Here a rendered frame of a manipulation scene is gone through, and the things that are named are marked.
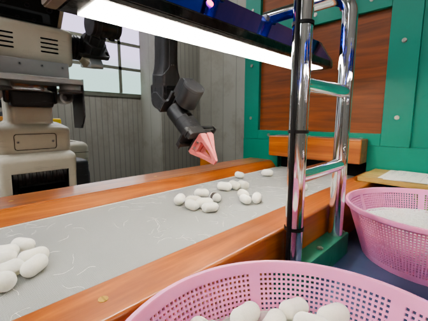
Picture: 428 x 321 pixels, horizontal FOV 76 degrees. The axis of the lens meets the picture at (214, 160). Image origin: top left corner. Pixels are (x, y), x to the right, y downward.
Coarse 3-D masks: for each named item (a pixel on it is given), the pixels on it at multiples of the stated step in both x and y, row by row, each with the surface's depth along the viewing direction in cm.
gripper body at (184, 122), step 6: (186, 114) 72; (180, 120) 72; (186, 120) 71; (192, 120) 71; (180, 126) 72; (186, 126) 71; (192, 126) 70; (198, 126) 70; (204, 126) 71; (210, 126) 73; (180, 132) 73; (186, 132) 67; (180, 138) 69; (186, 138) 70; (180, 144) 69; (186, 144) 71
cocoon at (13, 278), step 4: (0, 272) 28; (4, 272) 28; (8, 272) 28; (12, 272) 29; (0, 276) 28; (4, 276) 28; (8, 276) 28; (12, 276) 28; (16, 276) 29; (0, 280) 27; (4, 280) 28; (8, 280) 28; (12, 280) 28; (16, 280) 29; (0, 284) 27; (4, 284) 28; (8, 284) 28; (12, 284) 28; (0, 288) 27; (4, 288) 28; (8, 288) 28; (0, 292) 28
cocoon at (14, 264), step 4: (8, 260) 31; (12, 260) 31; (16, 260) 31; (20, 260) 31; (0, 264) 30; (4, 264) 30; (8, 264) 30; (12, 264) 30; (16, 264) 31; (20, 264) 31; (0, 268) 29; (4, 268) 30; (8, 268) 30; (12, 268) 30; (16, 268) 30; (16, 272) 31
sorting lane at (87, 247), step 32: (160, 192) 66; (192, 192) 66; (224, 192) 66; (32, 224) 46; (64, 224) 46; (96, 224) 46; (128, 224) 46; (160, 224) 46; (192, 224) 46; (224, 224) 46; (64, 256) 36; (96, 256) 36; (128, 256) 36; (160, 256) 36; (32, 288) 29; (64, 288) 29; (0, 320) 24
